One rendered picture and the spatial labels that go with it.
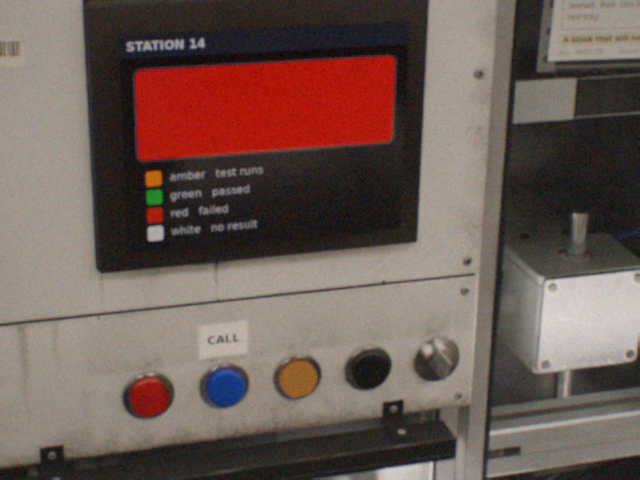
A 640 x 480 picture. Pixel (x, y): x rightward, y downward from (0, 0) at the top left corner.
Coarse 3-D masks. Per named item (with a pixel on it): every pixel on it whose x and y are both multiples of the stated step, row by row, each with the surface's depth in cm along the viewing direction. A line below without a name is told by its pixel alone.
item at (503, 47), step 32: (512, 0) 102; (512, 32) 103; (480, 256) 110; (480, 288) 111; (480, 320) 112; (480, 352) 113; (480, 384) 114; (448, 416) 115; (480, 416) 116; (480, 448) 117
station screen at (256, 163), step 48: (144, 48) 92; (192, 48) 93; (240, 48) 94; (288, 48) 95; (336, 48) 96; (384, 48) 97; (336, 144) 99; (384, 144) 100; (144, 192) 96; (192, 192) 97; (240, 192) 98; (288, 192) 99; (336, 192) 100; (384, 192) 101; (144, 240) 97; (192, 240) 98; (240, 240) 99
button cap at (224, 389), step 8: (216, 376) 105; (224, 376) 105; (232, 376) 105; (208, 384) 105; (216, 384) 105; (224, 384) 105; (232, 384) 105; (240, 384) 105; (208, 392) 105; (216, 392) 105; (224, 392) 105; (232, 392) 105; (240, 392) 106; (216, 400) 105; (224, 400) 105; (232, 400) 106
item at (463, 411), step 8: (464, 408) 115; (464, 416) 115; (464, 424) 116; (464, 432) 116; (464, 440) 116; (456, 448) 116; (464, 448) 117; (456, 456) 117; (464, 456) 117; (456, 464) 117; (464, 464) 117; (456, 472) 117; (464, 472) 117
